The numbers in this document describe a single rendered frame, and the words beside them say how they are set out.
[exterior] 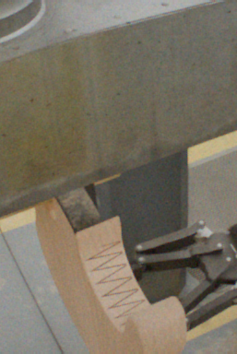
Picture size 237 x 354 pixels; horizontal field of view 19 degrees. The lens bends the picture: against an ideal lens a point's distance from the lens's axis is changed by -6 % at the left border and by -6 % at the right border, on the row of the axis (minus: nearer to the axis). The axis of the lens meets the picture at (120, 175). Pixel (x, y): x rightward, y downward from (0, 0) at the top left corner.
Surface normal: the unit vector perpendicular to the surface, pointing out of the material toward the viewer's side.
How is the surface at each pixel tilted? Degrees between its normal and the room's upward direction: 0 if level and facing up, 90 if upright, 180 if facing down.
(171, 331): 84
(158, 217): 90
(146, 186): 90
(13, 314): 0
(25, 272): 0
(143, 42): 90
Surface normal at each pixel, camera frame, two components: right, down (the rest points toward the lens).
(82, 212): -0.04, -0.61
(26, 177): 0.42, 0.60
